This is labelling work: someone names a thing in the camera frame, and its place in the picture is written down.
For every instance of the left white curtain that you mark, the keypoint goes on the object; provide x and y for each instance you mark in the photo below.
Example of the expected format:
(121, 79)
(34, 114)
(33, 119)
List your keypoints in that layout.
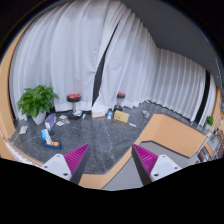
(62, 50)

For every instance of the right white curtain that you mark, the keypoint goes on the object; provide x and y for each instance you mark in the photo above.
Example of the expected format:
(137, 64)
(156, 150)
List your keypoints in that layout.
(140, 70)

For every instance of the yellow cardboard box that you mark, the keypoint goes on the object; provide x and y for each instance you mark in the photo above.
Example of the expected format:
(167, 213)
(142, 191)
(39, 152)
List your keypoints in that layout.
(121, 116)

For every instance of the small green plant far right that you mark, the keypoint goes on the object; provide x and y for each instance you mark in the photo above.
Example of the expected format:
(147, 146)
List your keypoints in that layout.
(208, 122)

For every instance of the blue white packet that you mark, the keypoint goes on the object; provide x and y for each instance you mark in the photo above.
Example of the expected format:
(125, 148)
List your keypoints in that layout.
(45, 136)

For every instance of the small water bottle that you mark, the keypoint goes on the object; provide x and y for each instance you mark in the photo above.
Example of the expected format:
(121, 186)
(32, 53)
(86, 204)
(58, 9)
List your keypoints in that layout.
(109, 116)

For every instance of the blue tray with orange items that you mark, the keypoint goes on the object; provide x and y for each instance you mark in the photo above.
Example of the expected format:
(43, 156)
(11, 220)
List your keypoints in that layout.
(52, 145)

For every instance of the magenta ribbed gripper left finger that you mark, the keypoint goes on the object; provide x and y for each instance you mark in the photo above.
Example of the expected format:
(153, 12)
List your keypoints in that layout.
(69, 166)

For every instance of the white tissue box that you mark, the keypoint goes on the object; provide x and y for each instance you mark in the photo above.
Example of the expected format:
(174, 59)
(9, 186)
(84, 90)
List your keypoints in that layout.
(98, 113)

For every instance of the white curtain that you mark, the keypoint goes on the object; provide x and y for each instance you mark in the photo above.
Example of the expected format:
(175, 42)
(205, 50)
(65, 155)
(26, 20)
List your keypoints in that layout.
(62, 50)
(140, 70)

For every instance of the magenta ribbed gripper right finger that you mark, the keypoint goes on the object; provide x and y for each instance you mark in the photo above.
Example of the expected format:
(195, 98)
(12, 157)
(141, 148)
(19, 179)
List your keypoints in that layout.
(151, 167)

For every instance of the red black stool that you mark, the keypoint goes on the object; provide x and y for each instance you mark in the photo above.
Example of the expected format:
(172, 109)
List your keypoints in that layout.
(120, 97)
(73, 98)

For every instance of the white paper packet left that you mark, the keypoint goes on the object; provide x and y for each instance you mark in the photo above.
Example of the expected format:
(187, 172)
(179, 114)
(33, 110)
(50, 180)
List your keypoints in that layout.
(23, 130)

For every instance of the purple box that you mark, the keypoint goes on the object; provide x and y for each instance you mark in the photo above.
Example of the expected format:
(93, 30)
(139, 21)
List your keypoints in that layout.
(50, 121)

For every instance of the red black stool right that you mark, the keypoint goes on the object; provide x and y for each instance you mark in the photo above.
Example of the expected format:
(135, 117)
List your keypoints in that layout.
(120, 97)

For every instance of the red black stool left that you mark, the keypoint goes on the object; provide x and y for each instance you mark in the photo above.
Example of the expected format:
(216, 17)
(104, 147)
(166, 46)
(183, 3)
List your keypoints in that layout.
(73, 98)

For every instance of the green potted plant white pot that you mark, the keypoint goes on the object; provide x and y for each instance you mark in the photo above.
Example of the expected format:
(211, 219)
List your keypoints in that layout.
(37, 102)

